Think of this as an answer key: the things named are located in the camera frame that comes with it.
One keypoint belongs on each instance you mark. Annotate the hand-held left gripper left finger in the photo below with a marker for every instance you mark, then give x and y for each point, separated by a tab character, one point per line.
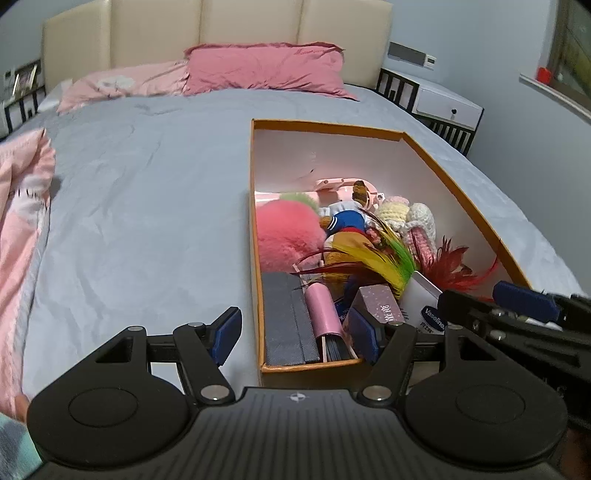
228	332

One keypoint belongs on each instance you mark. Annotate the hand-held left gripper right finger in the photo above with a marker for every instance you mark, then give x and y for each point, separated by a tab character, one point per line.
360	337

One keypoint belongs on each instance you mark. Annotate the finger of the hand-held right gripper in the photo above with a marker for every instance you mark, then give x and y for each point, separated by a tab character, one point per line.
526	297
480	314

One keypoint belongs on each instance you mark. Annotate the white lotion tube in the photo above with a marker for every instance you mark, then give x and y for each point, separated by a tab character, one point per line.
422	295

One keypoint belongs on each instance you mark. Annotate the pink fluffy peach plush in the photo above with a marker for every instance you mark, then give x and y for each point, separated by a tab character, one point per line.
286	235

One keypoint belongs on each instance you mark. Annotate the crocheted rabbit plush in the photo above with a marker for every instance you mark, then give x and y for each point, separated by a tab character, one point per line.
415	217

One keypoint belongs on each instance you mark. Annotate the pink selfie stick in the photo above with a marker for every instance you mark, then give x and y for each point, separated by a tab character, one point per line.
332	184

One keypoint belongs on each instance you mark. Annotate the orange cardboard box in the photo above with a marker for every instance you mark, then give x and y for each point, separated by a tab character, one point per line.
323	152

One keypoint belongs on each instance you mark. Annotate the black striped item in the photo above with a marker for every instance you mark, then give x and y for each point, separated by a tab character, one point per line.
337	348

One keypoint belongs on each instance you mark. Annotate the purple glitter box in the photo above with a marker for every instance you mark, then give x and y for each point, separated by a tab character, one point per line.
378	300

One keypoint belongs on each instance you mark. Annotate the pink cylindrical pouch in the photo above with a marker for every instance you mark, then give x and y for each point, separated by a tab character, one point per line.
323	309

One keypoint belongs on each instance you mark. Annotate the grey fabric case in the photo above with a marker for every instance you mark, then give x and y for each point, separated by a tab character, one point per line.
281	318

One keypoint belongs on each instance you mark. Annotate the colourful feather toy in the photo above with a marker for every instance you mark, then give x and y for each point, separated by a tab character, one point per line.
388	263

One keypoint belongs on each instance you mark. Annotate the white black nightstand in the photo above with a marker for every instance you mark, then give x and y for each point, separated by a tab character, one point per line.
443	106
18	110

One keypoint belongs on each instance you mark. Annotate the small red container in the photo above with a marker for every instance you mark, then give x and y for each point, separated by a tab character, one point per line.
543	75

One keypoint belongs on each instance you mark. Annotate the person's teal clothing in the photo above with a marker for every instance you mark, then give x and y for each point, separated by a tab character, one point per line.
11	434

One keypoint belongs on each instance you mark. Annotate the pink grey quilt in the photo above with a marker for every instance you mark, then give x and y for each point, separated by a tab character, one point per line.
18	207

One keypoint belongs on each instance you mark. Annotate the window with grey sill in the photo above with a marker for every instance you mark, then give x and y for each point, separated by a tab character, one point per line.
572	55

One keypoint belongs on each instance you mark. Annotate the dark pink pillow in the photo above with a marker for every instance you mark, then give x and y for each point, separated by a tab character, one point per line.
263	69

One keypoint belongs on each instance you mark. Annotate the light pink pillow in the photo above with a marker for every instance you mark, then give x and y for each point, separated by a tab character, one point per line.
129	83

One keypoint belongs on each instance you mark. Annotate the cream padded headboard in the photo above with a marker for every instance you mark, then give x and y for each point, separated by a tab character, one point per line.
249	23

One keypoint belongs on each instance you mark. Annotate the grey wall control panel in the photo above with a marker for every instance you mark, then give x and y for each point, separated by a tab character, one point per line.
406	54

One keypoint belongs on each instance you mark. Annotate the silver photo frame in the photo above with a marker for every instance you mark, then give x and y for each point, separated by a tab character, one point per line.
25	81

